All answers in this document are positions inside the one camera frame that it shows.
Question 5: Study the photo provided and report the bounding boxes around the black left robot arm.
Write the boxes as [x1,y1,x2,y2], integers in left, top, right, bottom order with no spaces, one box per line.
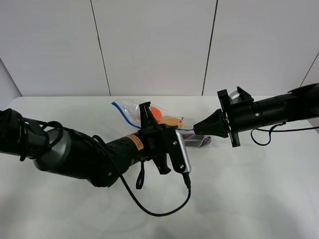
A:
[0,102,184,187]

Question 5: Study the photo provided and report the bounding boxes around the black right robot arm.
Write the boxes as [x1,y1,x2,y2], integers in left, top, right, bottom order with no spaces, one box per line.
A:
[193,83,319,147]

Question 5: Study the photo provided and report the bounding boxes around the purple eggplant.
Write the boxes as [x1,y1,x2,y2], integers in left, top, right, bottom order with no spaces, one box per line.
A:
[182,133,211,148]

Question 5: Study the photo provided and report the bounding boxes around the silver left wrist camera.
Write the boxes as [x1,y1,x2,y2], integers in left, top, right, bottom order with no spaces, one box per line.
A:
[168,129,191,174]

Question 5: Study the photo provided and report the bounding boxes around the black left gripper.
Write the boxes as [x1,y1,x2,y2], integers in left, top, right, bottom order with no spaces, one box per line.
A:
[138,102,179,175]

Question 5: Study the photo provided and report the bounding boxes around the yellow pear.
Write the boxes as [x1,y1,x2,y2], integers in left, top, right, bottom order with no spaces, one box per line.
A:
[158,116,183,128]

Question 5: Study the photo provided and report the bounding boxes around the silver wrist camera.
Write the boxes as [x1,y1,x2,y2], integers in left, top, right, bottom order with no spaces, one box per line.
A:
[168,129,191,174]
[229,91,241,104]

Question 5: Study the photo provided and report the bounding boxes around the orange fruit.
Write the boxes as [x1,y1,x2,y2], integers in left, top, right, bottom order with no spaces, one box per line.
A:
[150,106,162,120]

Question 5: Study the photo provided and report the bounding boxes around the clear zip bag blue seal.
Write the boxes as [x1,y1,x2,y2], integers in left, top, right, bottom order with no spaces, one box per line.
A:
[111,98,212,148]

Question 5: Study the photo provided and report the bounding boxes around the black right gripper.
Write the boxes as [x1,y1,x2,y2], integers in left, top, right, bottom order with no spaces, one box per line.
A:
[193,87,256,147]

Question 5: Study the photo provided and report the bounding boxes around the black left camera cable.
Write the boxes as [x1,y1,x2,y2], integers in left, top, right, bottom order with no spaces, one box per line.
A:
[92,134,192,217]

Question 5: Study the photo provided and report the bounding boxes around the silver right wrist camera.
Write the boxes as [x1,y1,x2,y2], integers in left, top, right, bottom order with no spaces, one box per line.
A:
[229,91,241,104]

